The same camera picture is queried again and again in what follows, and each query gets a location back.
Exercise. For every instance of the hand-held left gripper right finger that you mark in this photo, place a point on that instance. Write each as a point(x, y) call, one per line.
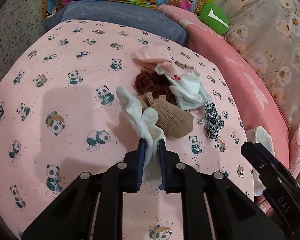
point(162, 155)

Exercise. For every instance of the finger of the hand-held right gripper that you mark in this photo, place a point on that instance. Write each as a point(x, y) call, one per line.
point(257, 157)

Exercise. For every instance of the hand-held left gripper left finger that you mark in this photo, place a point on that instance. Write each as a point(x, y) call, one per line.
point(141, 155)

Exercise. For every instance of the bin with white bag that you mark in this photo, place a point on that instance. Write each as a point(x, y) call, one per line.
point(262, 137)

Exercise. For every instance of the white fluffy sock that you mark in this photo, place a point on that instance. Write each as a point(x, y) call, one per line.
point(135, 112)

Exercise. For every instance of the leopard print scrunchie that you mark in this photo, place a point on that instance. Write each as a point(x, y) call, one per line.
point(212, 120)

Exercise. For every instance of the tan ribbed sock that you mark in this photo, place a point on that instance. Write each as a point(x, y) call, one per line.
point(170, 120)

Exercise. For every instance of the pink floral cushion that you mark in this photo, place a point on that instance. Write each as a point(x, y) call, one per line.
point(297, 145)

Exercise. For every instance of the dark red scrunchie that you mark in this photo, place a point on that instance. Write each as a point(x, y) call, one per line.
point(150, 80)

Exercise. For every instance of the white sock with pink toe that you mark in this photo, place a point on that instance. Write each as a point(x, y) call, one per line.
point(170, 71)

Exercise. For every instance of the pink blanket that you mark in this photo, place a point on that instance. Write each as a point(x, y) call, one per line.
point(240, 75)

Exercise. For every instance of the brown patterned sock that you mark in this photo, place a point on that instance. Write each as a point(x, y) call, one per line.
point(185, 65)

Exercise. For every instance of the pale pink sock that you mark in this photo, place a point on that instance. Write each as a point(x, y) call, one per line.
point(147, 53)

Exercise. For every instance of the grey floral cloth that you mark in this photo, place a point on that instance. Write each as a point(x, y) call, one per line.
point(277, 30)

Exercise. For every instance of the blue velvet cushion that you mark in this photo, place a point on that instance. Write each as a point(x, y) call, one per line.
point(115, 15)

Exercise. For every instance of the green round cushion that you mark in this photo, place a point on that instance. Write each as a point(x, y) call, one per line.
point(213, 18)

